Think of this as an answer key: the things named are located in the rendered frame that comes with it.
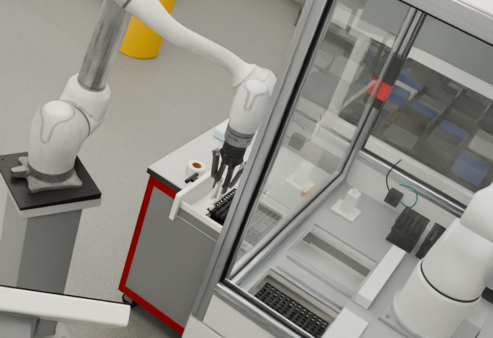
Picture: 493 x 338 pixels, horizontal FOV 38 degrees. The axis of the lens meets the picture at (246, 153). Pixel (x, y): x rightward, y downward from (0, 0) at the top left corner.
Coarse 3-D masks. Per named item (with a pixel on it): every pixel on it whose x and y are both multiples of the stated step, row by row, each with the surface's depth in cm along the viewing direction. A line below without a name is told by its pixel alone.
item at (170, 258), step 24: (192, 144) 290; (216, 144) 296; (168, 168) 272; (168, 192) 270; (144, 216) 282; (168, 216) 275; (144, 240) 287; (168, 240) 280; (192, 240) 273; (144, 264) 292; (168, 264) 285; (192, 264) 278; (120, 288) 304; (144, 288) 297; (168, 288) 290; (192, 288) 282; (168, 312) 295
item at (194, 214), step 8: (224, 176) 256; (208, 192) 255; (200, 200) 250; (208, 200) 251; (184, 208) 236; (192, 208) 235; (200, 208) 246; (184, 216) 237; (192, 216) 236; (200, 216) 234; (192, 224) 237; (200, 224) 235; (208, 224) 234; (216, 224) 232; (208, 232) 234; (216, 232) 233; (216, 240) 234
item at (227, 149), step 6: (228, 144) 221; (222, 150) 226; (228, 150) 221; (234, 150) 221; (240, 150) 221; (222, 156) 227; (228, 156) 226; (234, 156) 222; (240, 156) 223; (228, 162) 226; (234, 162) 225; (240, 162) 224
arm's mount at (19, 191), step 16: (0, 160) 245; (16, 160) 248; (80, 160) 257; (80, 176) 249; (16, 192) 234; (48, 192) 238; (64, 192) 240; (80, 192) 242; (96, 192) 245; (32, 208) 232
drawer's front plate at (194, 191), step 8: (208, 176) 247; (192, 184) 240; (200, 184) 243; (208, 184) 251; (184, 192) 235; (192, 192) 241; (200, 192) 248; (176, 200) 234; (184, 200) 238; (192, 200) 245; (176, 208) 236; (176, 216) 240
